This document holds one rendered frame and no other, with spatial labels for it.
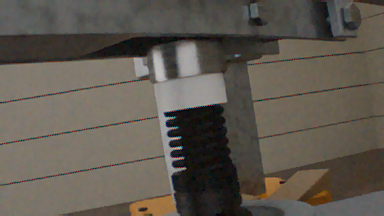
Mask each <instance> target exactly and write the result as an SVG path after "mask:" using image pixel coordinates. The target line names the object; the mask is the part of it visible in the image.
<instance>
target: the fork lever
mask: <svg viewBox="0 0 384 216"><path fill-rule="evenodd" d="M344 20H345V22H346V23H347V24H348V25H349V27H350V28H351V29H353V30H356V29H358V27H359V26H361V25H360V24H361V23H362V20H361V14H360V9H359V8H357V7H356V6H355V4H354V2H351V3H348V5H346V6H345V7H344ZM145 36H152V37H172V36H182V37H213V36H214V37H225V38H224V39H223V44H224V50H225V55H266V54H278V53H280V52H279V45H278V40H282V39H306V40H312V41H340V42H341V41H346V40H347V38H334V37H333V35H332V30H331V24H330V17H329V11H328V5H327V1H321V0H0V65H17V64H30V63H42V62H64V61H88V60H102V59H118V58H146V57H147V54H146V52H145V51H144V50H143V49H140V47H139V42H138V39H139V37H145Z"/></svg>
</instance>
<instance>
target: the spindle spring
mask: <svg viewBox="0 0 384 216"><path fill-rule="evenodd" d="M220 104H221V103H217V104H212V105H206V106H200V107H194V108H188V109H182V110H176V111H170V112H164V113H163V114H164V116H165V117H169V118H172V117H176V118H172V119H169V120H167V121H166V122H165V125H166V126H167V127H169V128H170V127H178V125H184V124H188V123H192V122H196V121H200V120H204V119H208V118H212V120H211V121H207V122H203V123H199V124H195V125H187V126H182V127H178V128H174V129H170V130H169V131H168V132H167V136H168V137H180V136H185V135H189V134H193V133H198V132H201V131H205V130H210V129H212V128H214V131H211V132H208V133H204V134H200V135H196V136H192V137H188V138H184V137H183V138H178V139H174V140H169V147H170V148H171V149H172V148H178V147H182V146H187V145H191V144H196V143H200V142H204V141H208V140H211V139H216V141H213V142H210V143H206V144H202V145H199V146H194V147H189V148H185V149H179V150H178V149H174V150H172V151H170V157H171V158H175V159H176V158H182V157H188V156H192V155H197V154H200V153H205V152H212V151H215V150H217V152H213V153H211V154H207V155H203V156H199V157H195V158H190V159H185V160H184V159H180V160H176V161H172V163H171V165H172V167H173V168H175V169H179V168H185V167H190V166H195V165H200V164H207V163H211V162H214V161H217V160H219V163H215V164H213V165H205V166H201V167H197V168H192V169H188V170H183V171H182V172H181V175H184V174H200V173H205V172H210V171H214V170H219V169H223V168H226V167H228V166H231V165H232V159H231V157H229V156H228V155H229V154H230V153H231V150H230V148H229V147H227V146H226V145H227V144H228V143H229V139H228V138H227V137H224V136H225V135H226V133H227V128H226V127H225V126H223V124H225V122H226V119H225V117H224V116H219V115H222V114H223V113H224V112H225V109H224V107H222V106H217V105H220ZM210 107H211V110H209V111H200V112H197V113H192V114H188V115H184V116H179V117H178V116H177V115H178V114H181V113H186V112H192V111H198V110H202V109H206V108H210Z"/></svg>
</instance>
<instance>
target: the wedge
mask: <svg viewBox="0 0 384 216"><path fill-rule="evenodd" d="M331 179H332V177H331V171H330V169H318V170H303V171H298V172H296V173H295V174H294V175H293V176H292V177H291V178H290V179H288V180H287V181H286V182H285V183H284V184H283V185H282V186H281V187H279V189H277V190H276V191H275V192H274V193H273V194H271V195H270V196H269V197H268V198H267V199H287V200H295V201H300V202H304V201H306V200H308V199H310V197H312V196H314V195H316V194H318V193H320V192H323V191H325V190H327V189H328V188H330V187H331V186H332V183H331Z"/></svg>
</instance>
